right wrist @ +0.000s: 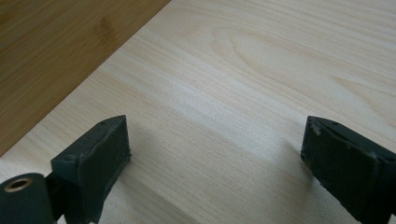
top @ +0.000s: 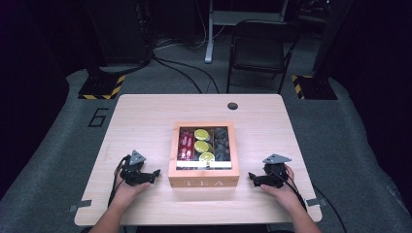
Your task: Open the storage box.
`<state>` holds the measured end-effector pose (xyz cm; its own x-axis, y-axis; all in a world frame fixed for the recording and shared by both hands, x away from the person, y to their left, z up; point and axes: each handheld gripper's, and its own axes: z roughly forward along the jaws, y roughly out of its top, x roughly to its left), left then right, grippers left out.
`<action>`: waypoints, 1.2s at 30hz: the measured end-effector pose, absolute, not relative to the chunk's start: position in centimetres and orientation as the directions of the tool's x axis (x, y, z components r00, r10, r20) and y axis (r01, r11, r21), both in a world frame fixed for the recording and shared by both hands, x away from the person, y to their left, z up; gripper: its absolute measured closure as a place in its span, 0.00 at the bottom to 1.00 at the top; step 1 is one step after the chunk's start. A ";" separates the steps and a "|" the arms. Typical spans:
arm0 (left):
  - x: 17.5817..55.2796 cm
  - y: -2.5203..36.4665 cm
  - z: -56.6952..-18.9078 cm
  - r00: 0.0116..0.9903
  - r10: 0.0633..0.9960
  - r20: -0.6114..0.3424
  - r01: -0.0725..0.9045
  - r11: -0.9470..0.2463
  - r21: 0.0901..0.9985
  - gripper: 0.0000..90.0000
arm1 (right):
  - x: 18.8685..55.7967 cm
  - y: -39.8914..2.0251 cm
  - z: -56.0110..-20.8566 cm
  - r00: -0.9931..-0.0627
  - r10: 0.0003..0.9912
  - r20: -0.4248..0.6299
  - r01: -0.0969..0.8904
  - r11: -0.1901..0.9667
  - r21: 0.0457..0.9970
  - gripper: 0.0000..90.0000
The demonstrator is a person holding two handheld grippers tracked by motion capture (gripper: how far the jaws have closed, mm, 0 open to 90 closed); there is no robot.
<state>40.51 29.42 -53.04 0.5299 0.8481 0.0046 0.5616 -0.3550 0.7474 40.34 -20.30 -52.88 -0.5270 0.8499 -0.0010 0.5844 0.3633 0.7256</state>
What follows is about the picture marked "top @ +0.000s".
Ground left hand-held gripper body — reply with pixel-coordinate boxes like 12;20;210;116
120;150;148;187

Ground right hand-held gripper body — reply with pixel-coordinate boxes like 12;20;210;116
261;153;292;189

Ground wooden tea box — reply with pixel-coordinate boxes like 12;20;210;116
167;121;241;188

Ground person's left hand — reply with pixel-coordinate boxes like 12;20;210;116
111;173;152;209

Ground person's right hand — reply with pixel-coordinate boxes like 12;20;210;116
259;164;305;212

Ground red snack packet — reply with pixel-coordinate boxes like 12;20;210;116
186;129;196;161
177;129;188;161

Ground pile of dark tea packets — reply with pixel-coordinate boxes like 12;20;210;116
213;127;231;162

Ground grey tape piece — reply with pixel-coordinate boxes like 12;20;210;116
305;197;327;208
68;199;93;214

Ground black floor tape mark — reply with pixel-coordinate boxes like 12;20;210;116
87;108;110;128

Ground striped black stand base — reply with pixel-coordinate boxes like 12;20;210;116
78;74;126;101
290;74;338;101

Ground black folding chair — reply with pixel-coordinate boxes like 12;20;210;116
225;18;301;95

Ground black cabinet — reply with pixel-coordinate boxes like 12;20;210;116
91;0;154;67

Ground left hand-held gripper black cable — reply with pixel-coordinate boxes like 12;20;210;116
108;155;130;208

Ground black floor cables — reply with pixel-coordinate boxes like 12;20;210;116
151;35;222;95

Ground white desk frame leg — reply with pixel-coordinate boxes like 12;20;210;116
203;0;290;64

